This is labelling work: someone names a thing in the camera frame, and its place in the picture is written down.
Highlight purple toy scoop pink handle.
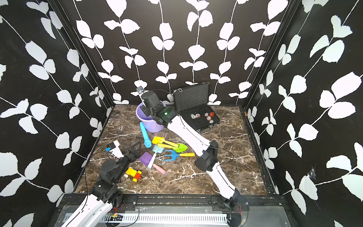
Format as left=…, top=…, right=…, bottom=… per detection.
left=139, top=152, right=166, bottom=175

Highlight blue toy rake yellow handle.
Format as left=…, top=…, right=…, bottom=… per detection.
left=163, top=150, right=195, bottom=162

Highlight light blue toy shovel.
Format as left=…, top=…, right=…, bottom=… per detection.
left=147, top=144, right=164, bottom=169

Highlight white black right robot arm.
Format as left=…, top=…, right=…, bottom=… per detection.
left=136, top=87, right=241, bottom=211

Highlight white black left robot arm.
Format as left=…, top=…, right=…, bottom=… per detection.
left=63, top=141, right=142, bottom=227

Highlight yellow red toy truck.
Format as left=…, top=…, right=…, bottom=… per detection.
left=124, top=167, right=142, bottom=182

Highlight purple plastic bucket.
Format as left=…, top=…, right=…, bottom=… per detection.
left=135, top=103, right=164, bottom=133

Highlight black open foam-lined case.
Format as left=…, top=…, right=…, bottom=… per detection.
left=173, top=82, right=220, bottom=131

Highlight white perforated strip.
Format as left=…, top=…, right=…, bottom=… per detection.
left=100, top=213, right=227, bottom=225

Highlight red white round parts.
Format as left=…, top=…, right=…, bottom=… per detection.
left=190, top=112, right=216, bottom=124

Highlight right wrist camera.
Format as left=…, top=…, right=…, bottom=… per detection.
left=136, top=86, right=145, bottom=96

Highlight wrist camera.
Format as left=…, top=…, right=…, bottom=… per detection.
left=136, top=86, right=145, bottom=96
left=105, top=140, right=124, bottom=159

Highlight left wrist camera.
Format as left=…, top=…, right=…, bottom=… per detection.
left=105, top=140, right=124, bottom=159

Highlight yellow toy spade wooden handle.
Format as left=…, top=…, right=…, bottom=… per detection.
left=152, top=136, right=179, bottom=148

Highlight green toy trowel wooden handle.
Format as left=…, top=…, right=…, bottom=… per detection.
left=157, top=143, right=188, bottom=153

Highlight black front mounting rail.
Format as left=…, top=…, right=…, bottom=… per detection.
left=58, top=193, right=290, bottom=212

